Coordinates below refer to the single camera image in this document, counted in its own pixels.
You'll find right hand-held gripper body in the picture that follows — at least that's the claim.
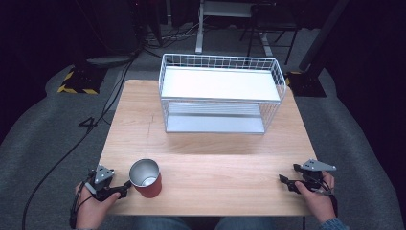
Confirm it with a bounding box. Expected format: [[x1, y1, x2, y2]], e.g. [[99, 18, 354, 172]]
[[293, 158, 338, 196]]

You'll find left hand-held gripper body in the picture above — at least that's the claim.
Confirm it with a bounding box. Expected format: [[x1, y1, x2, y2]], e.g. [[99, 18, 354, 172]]
[[84, 164, 124, 202]]

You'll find red cup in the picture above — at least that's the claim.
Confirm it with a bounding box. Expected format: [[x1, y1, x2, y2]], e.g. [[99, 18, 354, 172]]
[[128, 158, 163, 199]]

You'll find person's right hand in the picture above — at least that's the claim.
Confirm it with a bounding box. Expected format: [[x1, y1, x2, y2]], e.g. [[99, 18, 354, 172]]
[[294, 172, 337, 224]]

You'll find person's left hand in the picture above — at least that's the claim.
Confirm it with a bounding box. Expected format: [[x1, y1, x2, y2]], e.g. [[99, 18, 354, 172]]
[[74, 181, 122, 230]]

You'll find person's left leg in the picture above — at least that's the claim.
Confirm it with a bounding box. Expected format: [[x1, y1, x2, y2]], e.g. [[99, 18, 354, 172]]
[[131, 216, 192, 230]]

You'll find person's leg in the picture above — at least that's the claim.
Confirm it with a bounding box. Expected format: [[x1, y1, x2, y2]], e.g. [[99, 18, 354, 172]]
[[214, 216, 276, 230], [131, 216, 192, 230]]

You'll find person's right leg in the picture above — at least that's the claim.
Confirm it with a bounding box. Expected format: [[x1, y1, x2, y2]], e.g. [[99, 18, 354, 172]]
[[214, 216, 276, 230]]

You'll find black stand with striped base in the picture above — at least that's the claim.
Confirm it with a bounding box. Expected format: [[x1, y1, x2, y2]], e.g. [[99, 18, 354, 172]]
[[284, 0, 351, 99], [56, 47, 109, 96]]

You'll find grey round stand base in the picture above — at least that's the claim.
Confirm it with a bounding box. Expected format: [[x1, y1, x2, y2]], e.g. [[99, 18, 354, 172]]
[[85, 55, 137, 69]]

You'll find black chair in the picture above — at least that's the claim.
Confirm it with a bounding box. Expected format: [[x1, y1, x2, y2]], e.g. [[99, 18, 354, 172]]
[[238, 2, 303, 66]]

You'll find left hand-held gripper cable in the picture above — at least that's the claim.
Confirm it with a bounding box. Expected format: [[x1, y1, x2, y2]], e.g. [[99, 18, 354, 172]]
[[69, 171, 96, 230]]

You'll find hand-held gripper cable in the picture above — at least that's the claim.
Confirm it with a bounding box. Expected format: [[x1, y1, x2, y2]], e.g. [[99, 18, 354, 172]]
[[314, 176, 340, 219], [69, 171, 96, 230]]

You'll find long black floor cable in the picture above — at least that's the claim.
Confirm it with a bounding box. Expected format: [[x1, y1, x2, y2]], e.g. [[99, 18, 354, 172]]
[[20, 47, 143, 230]]

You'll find right hand-held gripper cable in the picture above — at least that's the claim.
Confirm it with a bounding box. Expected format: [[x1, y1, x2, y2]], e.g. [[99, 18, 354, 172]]
[[314, 176, 340, 219]]

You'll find white wire shelf rack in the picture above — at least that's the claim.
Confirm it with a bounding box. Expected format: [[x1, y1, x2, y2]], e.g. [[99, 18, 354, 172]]
[[158, 53, 287, 135]]

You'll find bundle of floor cables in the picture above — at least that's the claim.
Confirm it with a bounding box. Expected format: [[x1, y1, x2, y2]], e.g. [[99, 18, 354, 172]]
[[140, 17, 201, 60]]

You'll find white desk frame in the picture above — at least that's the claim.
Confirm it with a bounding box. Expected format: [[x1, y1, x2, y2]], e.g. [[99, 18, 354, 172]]
[[194, 0, 275, 58]]

